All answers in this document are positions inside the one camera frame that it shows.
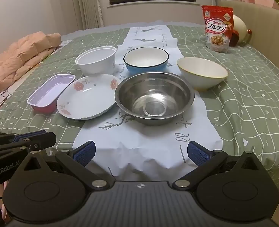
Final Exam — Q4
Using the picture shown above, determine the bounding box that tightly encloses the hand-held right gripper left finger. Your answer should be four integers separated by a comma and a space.
19, 141, 115, 191

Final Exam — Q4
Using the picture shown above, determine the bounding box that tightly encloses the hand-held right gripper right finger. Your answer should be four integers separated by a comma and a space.
172, 141, 263, 191

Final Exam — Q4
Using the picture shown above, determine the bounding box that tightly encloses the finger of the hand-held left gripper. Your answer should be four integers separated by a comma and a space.
0, 132, 57, 158
0, 130, 48, 143

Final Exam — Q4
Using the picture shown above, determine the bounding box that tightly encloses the red rectangular plastic tray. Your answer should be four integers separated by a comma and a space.
27, 74, 76, 114

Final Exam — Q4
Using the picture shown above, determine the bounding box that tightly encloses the white floral plate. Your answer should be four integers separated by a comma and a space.
57, 74, 120, 120

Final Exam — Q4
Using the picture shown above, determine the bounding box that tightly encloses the stainless steel bowl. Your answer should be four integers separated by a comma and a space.
115, 72, 195, 126

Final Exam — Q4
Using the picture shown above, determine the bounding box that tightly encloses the cream ceramic bowl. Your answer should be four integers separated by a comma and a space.
177, 57, 229, 92

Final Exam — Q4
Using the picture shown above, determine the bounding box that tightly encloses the white paper bowl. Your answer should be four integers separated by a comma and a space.
75, 46, 117, 75

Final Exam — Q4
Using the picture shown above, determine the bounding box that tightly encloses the blue enamel bowl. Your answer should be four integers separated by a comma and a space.
123, 47, 170, 74

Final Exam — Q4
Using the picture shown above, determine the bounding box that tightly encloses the white deer print cloth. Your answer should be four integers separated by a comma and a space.
72, 25, 223, 178

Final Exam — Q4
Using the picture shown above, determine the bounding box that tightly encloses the pink quilt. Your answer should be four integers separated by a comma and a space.
0, 32, 62, 100

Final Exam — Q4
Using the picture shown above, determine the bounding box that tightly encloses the green checked bedsheet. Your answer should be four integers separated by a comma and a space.
0, 24, 279, 194

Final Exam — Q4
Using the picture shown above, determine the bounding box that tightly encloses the red cereal bag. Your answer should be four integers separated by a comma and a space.
201, 5, 234, 53

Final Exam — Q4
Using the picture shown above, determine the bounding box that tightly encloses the cream egg-shaped ornament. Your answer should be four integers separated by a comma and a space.
229, 14, 253, 47

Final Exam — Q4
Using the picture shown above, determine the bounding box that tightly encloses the beige curtain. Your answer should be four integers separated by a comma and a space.
57, 0, 107, 30

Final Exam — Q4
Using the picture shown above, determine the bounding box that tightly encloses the pink box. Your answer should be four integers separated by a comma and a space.
254, 0, 279, 9

